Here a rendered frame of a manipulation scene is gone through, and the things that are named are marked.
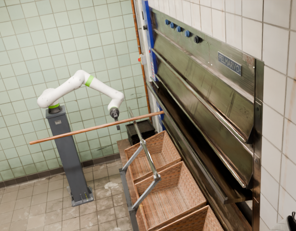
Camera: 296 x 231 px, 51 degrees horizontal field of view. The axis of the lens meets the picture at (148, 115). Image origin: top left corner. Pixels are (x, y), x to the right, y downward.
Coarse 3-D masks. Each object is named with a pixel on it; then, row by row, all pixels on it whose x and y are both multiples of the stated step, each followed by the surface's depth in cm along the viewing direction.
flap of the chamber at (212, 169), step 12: (168, 96) 273; (168, 108) 250; (180, 108) 250; (180, 120) 230; (192, 132) 213; (192, 144) 199; (204, 144) 198; (192, 156) 190; (204, 156) 186; (216, 156) 186; (216, 168) 175; (216, 180) 165; (228, 180) 165; (216, 192) 159; (228, 192) 156; (240, 192) 156
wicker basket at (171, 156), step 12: (156, 144) 335; (168, 144) 317; (144, 156) 338; (156, 156) 335; (168, 156) 317; (180, 156) 284; (132, 168) 323; (144, 168) 319; (156, 168) 316; (132, 180) 284; (168, 180) 290
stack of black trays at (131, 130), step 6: (144, 120) 365; (126, 126) 357; (132, 126) 357; (138, 126) 355; (144, 126) 353; (150, 126) 351; (132, 132) 345; (144, 132) 340; (150, 132) 342; (132, 138) 341; (138, 138) 342; (144, 138) 344; (132, 144) 343
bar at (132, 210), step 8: (136, 128) 276; (144, 144) 250; (136, 152) 257; (128, 160) 261; (152, 160) 230; (120, 168) 264; (152, 168) 221; (160, 176) 212; (152, 184) 214; (128, 192) 272; (144, 192) 217; (128, 200) 275; (128, 208) 220; (136, 208) 219; (136, 224) 224
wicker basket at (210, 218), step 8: (208, 208) 225; (184, 216) 226; (192, 216) 227; (200, 216) 229; (208, 216) 225; (176, 224) 226; (184, 224) 228; (192, 224) 230; (200, 224) 232; (208, 224) 224; (216, 224) 212
